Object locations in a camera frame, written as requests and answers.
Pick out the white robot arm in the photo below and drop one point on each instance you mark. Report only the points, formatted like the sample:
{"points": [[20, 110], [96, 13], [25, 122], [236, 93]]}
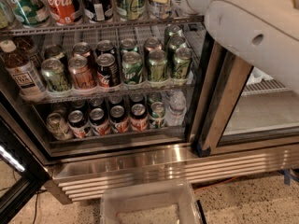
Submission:
{"points": [[264, 33]]}

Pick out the green can front middle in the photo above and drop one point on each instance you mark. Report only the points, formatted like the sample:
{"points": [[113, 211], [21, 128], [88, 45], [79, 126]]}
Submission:
{"points": [[157, 66]]}

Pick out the green can front right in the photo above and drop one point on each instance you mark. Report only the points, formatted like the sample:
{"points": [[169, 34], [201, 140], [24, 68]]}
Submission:
{"points": [[182, 60]]}

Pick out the green 7up can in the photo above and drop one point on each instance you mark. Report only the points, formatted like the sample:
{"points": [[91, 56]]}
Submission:
{"points": [[132, 68]]}

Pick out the black coke can front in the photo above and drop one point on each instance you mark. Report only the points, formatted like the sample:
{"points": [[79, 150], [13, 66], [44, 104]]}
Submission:
{"points": [[107, 71]]}

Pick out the stainless steel display fridge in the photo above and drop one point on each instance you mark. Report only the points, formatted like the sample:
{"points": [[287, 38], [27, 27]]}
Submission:
{"points": [[223, 132]]}

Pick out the pink can front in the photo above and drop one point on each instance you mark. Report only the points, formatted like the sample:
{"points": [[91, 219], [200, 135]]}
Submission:
{"points": [[81, 73]]}

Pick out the bottom shelf green can right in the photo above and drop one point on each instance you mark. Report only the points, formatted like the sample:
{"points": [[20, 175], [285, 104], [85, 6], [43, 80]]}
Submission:
{"points": [[156, 115]]}

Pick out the shelf green can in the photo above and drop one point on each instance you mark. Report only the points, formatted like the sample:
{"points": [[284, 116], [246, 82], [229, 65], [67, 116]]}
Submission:
{"points": [[156, 115], [59, 128]]}

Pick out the shelf coke can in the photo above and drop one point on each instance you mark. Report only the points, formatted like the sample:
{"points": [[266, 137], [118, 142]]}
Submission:
{"points": [[119, 119], [99, 122]]}

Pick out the pale green can front left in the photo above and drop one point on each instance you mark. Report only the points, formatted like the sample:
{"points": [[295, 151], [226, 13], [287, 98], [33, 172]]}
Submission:
{"points": [[53, 72]]}

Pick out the bottom shelf black red can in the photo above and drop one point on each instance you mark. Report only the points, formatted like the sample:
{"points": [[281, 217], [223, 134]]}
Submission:
{"points": [[79, 124]]}

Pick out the bottom shelf green can left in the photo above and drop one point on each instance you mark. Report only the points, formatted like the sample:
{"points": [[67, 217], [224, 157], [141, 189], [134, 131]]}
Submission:
{"points": [[59, 128]]}

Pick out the open black fridge door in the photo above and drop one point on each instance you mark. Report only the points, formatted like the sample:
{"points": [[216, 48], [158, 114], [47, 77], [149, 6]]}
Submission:
{"points": [[21, 176]]}

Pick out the grey label bottle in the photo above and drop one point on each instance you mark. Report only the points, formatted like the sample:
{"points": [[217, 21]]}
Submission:
{"points": [[158, 10]]}

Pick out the yellow green label bottle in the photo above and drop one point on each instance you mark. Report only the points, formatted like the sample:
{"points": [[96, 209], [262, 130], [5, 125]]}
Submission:
{"points": [[130, 10]]}

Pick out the black label bottle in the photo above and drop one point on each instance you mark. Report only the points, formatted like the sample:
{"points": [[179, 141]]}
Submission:
{"points": [[98, 10]]}

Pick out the red cola bottle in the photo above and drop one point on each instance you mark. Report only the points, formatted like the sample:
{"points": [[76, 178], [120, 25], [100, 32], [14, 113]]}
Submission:
{"points": [[65, 12]]}

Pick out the clear water bottle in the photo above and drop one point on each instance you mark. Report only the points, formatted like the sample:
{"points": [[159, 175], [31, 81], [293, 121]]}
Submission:
{"points": [[176, 109]]}

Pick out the brown iced tea bottle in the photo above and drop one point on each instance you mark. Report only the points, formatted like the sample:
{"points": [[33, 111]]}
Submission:
{"points": [[22, 71]]}

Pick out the clear plastic bin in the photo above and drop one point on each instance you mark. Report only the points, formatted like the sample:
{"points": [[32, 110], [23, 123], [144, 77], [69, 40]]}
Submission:
{"points": [[162, 202]]}

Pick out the blue tape on floor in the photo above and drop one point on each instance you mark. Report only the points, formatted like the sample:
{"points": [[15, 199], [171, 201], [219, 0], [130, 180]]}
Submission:
{"points": [[290, 175]]}

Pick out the white wire shelf right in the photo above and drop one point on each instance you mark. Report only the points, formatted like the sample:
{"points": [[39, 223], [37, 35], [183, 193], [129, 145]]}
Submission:
{"points": [[259, 83]]}

